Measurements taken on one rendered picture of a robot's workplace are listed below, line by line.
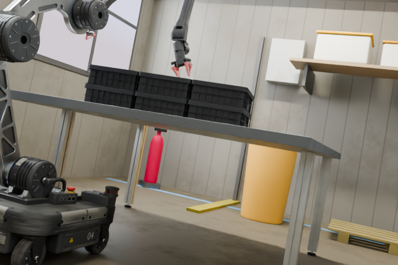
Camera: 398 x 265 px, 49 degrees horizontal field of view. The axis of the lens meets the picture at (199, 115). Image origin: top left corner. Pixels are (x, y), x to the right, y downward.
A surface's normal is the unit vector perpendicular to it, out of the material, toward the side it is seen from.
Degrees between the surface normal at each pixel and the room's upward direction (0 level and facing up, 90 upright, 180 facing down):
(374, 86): 90
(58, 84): 90
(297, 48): 90
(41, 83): 90
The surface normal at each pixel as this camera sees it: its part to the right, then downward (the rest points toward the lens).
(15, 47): 0.91, 0.15
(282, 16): -0.37, -0.11
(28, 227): 0.27, 0.00
